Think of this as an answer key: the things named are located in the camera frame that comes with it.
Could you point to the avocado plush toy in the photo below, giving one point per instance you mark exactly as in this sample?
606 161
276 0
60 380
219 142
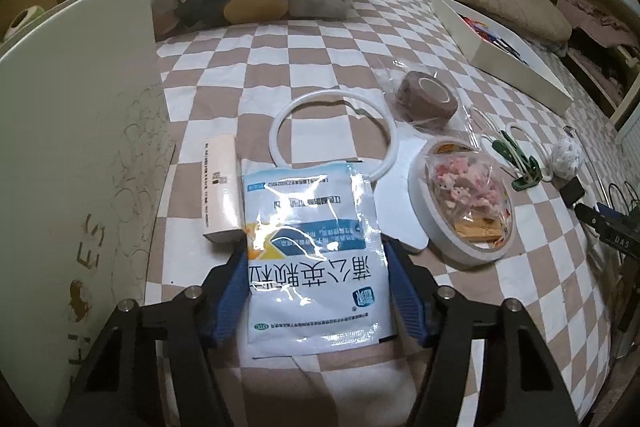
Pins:
23 19

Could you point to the blue white medicine sachet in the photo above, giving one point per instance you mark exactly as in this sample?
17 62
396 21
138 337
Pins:
317 270

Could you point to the small black cube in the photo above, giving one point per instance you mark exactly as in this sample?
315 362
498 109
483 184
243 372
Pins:
572 192

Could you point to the white cardboard storage box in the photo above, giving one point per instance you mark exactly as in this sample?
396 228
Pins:
85 151

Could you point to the white tape roll with charms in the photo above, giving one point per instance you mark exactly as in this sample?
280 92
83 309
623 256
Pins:
461 202

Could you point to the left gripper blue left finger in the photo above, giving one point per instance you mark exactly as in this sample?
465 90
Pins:
232 292

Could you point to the small cream cosmetic box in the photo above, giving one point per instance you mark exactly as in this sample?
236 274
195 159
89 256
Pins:
222 213

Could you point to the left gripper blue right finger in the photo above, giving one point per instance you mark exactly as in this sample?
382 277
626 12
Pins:
405 285

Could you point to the brown tape roll in bag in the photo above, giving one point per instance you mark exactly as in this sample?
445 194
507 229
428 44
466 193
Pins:
425 100

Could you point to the green plastic clip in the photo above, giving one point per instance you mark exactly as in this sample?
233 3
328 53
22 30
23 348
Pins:
526 171

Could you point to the white tray of lighters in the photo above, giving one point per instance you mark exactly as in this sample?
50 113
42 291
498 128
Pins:
497 50

